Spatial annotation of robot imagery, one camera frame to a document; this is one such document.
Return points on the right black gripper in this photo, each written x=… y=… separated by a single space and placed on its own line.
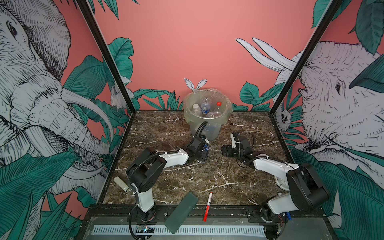
x=230 y=148

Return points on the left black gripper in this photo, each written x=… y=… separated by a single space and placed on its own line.
x=204 y=156

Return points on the Pocari Sweat blue label bottle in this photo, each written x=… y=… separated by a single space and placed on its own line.
x=211 y=115

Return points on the clear bottle yellow white label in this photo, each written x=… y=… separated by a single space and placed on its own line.
x=197 y=110

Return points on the blue label bottle white cap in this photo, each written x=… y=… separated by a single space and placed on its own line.
x=206 y=105

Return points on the clear bottle red label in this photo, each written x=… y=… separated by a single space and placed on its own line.
x=218 y=108

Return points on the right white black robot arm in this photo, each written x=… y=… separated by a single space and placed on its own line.
x=305 y=191

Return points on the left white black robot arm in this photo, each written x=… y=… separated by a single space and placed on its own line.
x=148 y=166

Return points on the translucent green waste bin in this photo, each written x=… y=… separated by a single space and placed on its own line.
x=213 y=127

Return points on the white round alarm clock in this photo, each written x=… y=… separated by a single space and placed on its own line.
x=282 y=183

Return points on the dark green flat board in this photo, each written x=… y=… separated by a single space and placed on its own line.
x=181 y=212

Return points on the red marker pen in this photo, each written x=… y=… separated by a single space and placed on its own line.
x=208 y=206

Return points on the beige plastic block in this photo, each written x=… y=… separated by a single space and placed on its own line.
x=121 y=184

